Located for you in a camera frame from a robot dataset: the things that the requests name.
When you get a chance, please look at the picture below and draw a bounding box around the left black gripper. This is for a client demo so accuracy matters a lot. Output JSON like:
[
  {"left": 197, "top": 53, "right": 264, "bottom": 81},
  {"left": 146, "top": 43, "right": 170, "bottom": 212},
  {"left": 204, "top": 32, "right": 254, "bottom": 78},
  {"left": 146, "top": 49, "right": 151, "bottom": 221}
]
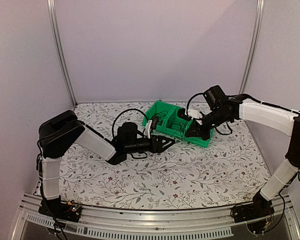
[{"left": 125, "top": 134, "right": 175, "bottom": 154}]

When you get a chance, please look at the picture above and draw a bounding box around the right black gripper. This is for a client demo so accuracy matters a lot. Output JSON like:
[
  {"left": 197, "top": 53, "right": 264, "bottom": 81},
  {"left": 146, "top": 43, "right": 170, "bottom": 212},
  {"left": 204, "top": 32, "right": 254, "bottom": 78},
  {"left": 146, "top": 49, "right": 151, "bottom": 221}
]
[{"left": 184, "top": 108, "right": 231, "bottom": 141}]

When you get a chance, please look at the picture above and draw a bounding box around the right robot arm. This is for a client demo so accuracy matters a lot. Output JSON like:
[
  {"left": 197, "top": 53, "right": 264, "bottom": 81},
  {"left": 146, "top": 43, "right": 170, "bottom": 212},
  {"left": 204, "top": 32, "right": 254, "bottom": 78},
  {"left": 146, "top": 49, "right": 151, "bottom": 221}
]
[{"left": 183, "top": 85, "right": 300, "bottom": 223}]

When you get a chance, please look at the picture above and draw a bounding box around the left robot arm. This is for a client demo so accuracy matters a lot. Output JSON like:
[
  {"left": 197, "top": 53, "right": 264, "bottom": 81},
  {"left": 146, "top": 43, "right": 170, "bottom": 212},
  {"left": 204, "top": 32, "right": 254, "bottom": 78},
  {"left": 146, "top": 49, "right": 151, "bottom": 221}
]
[{"left": 36, "top": 110, "right": 176, "bottom": 217}]

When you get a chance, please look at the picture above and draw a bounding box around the green bin right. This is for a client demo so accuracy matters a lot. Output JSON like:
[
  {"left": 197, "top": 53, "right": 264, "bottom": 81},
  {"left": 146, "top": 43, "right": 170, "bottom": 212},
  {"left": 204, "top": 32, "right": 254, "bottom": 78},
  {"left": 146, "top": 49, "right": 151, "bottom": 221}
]
[{"left": 184, "top": 129, "right": 214, "bottom": 148}]

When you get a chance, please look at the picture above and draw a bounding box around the green bin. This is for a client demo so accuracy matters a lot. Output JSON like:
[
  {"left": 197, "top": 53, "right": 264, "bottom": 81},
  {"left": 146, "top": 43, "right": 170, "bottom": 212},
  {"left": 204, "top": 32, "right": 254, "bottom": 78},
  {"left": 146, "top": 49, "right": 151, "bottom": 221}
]
[
  {"left": 184, "top": 129, "right": 214, "bottom": 148},
  {"left": 145, "top": 100, "right": 175, "bottom": 133},
  {"left": 164, "top": 106, "right": 192, "bottom": 141}
]

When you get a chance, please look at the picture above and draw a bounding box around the green bin middle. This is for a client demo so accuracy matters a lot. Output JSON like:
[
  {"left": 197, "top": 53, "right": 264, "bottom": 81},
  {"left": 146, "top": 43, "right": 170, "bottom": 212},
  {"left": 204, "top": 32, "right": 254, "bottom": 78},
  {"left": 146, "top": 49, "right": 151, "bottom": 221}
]
[{"left": 164, "top": 106, "right": 192, "bottom": 141}]

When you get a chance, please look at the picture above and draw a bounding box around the green bin left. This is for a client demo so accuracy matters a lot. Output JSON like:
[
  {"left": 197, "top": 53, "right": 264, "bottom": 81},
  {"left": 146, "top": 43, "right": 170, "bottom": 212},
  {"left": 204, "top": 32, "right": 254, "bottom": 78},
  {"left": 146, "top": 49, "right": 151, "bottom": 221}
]
[{"left": 145, "top": 100, "right": 175, "bottom": 133}]

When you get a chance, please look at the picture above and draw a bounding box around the floral table mat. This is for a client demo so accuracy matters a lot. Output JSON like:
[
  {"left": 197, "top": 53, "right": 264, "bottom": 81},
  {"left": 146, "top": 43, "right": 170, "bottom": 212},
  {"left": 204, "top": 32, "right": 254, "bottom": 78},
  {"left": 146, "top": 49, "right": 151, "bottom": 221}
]
[{"left": 38, "top": 101, "right": 275, "bottom": 210}]

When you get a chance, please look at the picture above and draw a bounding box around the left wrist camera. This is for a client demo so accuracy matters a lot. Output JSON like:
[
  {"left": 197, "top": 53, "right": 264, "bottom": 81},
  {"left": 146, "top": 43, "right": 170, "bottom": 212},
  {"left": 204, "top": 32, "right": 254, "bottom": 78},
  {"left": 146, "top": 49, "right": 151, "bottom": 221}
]
[{"left": 144, "top": 115, "right": 159, "bottom": 139}]

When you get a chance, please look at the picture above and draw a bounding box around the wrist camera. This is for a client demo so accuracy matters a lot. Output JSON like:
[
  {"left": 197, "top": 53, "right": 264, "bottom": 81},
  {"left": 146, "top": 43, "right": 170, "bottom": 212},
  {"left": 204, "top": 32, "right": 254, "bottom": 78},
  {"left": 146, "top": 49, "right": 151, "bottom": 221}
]
[
  {"left": 177, "top": 108, "right": 204, "bottom": 121},
  {"left": 144, "top": 115, "right": 159, "bottom": 139}
]

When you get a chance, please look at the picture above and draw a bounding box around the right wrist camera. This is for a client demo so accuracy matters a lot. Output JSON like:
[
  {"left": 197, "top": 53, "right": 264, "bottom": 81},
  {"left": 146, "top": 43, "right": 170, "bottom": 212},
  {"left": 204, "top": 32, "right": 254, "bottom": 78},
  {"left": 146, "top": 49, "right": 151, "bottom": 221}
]
[{"left": 177, "top": 108, "right": 204, "bottom": 121}]

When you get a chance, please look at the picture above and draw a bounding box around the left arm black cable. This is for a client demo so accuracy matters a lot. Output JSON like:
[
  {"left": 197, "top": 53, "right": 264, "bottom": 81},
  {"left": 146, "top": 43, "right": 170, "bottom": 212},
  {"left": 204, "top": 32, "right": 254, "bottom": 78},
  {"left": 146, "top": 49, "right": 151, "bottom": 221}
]
[{"left": 111, "top": 107, "right": 148, "bottom": 138}]

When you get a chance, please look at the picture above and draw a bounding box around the right aluminium frame post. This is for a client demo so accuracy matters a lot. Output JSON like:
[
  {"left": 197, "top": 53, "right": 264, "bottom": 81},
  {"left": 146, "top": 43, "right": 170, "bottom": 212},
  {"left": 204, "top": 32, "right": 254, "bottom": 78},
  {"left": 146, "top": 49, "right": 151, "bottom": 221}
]
[{"left": 238, "top": 0, "right": 265, "bottom": 94}]

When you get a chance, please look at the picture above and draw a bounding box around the aluminium frame post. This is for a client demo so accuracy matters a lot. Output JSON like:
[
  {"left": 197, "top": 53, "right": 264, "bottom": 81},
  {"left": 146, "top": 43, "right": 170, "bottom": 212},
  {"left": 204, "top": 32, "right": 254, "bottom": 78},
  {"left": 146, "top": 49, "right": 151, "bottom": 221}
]
[
  {"left": 238, "top": 0, "right": 265, "bottom": 94},
  {"left": 46, "top": 0, "right": 78, "bottom": 107}
]

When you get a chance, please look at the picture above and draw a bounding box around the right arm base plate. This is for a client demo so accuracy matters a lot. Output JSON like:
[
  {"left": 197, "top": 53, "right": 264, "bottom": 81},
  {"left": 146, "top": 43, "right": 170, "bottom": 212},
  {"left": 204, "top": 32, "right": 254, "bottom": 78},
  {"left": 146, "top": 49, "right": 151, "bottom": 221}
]
[{"left": 230, "top": 203, "right": 275, "bottom": 235}]

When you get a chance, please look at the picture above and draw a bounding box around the front aluminium rail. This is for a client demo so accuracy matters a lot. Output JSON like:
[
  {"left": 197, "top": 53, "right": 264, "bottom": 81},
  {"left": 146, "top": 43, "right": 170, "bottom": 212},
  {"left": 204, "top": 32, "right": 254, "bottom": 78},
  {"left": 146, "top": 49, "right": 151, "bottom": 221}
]
[{"left": 10, "top": 193, "right": 300, "bottom": 240}]

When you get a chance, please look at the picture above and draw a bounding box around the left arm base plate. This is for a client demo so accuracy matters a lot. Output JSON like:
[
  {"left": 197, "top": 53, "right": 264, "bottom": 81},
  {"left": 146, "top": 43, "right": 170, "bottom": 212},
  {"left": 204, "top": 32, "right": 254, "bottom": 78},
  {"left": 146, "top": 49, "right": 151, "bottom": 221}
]
[{"left": 38, "top": 199, "right": 82, "bottom": 223}]

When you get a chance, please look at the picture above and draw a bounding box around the left aluminium frame post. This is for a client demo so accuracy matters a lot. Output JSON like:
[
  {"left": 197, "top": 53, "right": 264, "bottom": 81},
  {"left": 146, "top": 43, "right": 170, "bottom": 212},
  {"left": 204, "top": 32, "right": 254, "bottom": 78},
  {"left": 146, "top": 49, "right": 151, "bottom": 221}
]
[{"left": 46, "top": 0, "right": 78, "bottom": 107}]

